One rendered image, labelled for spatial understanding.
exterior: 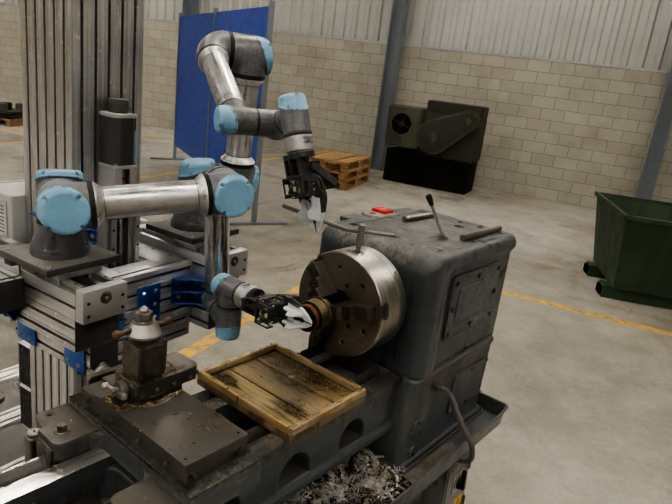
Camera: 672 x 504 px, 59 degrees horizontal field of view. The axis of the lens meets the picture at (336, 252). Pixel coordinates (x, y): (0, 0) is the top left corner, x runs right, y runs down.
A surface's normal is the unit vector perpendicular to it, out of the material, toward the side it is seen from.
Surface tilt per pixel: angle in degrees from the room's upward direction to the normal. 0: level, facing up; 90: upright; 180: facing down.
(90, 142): 90
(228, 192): 89
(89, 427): 0
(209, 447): 0
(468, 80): 90
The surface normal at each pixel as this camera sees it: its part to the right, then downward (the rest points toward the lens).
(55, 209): 0.32, 0.33
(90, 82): 0.83, 0.25
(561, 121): -0.41, 0.22
